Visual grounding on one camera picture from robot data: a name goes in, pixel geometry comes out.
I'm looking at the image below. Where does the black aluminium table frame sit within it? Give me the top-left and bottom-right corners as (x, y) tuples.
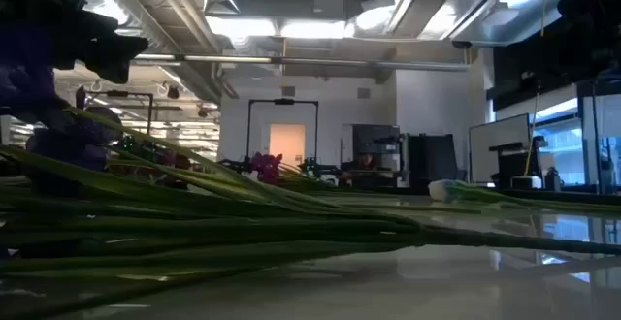
(0, 174), (621, 208)

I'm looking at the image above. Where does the grey horizontal ceiling pipe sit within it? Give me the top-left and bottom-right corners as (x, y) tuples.
(133, 52), (471, 73)

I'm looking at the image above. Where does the bright ceiling light fixture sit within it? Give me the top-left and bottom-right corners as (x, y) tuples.
(206, 16), (353, 40)

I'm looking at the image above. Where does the thin black tripod stand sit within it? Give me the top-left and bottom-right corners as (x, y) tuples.
(590, 80), (605, 195)

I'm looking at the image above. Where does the dark bottle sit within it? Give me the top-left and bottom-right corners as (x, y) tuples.
(544, 166), (563, 193)

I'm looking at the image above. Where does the black station frame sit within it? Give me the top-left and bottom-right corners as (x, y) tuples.
(245, 98), (320, 169)
(76, 86), (155, 137)

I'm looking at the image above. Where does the white round stand base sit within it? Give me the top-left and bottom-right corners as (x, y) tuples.
(510, 175), (543, 190)

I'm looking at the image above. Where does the white artificial tulip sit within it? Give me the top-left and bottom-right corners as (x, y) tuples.
(428, 178), (621, 217)

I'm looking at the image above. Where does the white board panel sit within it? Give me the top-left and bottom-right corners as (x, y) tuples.
(468, 112), (532, 185)

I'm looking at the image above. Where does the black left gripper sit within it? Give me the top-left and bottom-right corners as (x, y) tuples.
(50, 8), (150, 86)

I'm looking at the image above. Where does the black equipment stand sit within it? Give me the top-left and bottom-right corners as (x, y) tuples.
(488, 135), (547, 190)

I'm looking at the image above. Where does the person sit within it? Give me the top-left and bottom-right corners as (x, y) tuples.
(339, 152), (384, 188)

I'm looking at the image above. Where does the dark violet artificial flower bunch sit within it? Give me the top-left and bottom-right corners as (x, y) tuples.
(0, 18), (621, 320)

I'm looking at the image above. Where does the orange lit doorway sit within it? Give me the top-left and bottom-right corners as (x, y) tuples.
(268, 123), (308, 169)

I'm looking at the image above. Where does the black upright panel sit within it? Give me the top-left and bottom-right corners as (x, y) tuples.
(406, 133), (461, 189)

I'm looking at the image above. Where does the silver rectangular air duct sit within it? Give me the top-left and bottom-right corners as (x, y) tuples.
(346, 0), (596, 48)

